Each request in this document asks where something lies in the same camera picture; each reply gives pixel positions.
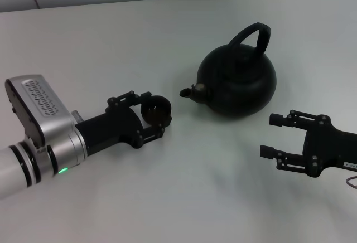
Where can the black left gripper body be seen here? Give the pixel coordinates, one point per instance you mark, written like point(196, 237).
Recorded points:
point(111, 130)

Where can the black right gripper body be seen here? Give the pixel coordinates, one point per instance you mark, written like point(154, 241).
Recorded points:
point(329, 148)

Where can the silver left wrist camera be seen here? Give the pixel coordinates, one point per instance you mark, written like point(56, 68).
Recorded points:
point(42, 103)

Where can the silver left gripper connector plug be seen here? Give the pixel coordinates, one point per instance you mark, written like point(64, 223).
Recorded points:
point(77, 115)

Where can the small dark teacup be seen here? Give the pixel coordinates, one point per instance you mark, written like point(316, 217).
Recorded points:
point(156, 109)

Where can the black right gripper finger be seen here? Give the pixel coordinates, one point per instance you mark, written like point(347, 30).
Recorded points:
point(290, 160)
point(279, 119)

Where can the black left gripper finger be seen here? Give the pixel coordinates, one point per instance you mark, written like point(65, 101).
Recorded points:
point(153, 134)
point(125, 98)

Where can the black cast iron teapot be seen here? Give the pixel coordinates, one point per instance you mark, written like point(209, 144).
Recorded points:
point(240, 84)

